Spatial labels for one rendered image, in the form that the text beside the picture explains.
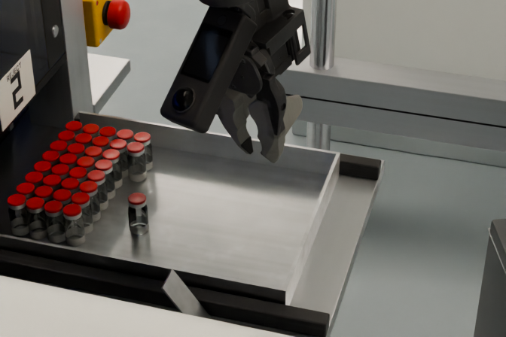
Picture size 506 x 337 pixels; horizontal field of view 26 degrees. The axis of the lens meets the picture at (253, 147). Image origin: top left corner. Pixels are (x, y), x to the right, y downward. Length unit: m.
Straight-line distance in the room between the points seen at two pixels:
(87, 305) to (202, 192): 1.14
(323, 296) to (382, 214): 1.57
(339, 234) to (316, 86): 0.99
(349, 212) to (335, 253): 0.08
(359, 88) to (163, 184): 0.94
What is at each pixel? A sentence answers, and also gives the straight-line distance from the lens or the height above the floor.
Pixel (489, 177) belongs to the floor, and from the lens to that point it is 2.91.
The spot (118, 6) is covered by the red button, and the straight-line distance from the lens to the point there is 1.45.
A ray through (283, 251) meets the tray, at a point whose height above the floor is 0.88.
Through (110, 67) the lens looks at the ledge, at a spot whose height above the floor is 0.88.
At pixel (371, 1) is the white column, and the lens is 2.78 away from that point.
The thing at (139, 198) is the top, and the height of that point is 0.93.
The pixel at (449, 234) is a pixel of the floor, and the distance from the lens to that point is 2.70.
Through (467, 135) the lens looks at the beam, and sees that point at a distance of 2.22.
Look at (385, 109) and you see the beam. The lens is 2.22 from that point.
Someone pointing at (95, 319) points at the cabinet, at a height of 1.55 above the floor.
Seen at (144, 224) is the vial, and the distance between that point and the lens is 1.25.
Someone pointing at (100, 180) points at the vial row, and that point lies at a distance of 1.27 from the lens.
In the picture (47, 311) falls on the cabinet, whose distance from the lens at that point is 0.17.
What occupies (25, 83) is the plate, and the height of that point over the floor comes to 1.02.
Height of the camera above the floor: 1.67
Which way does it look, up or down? 34 degrees down
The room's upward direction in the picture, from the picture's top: straight up
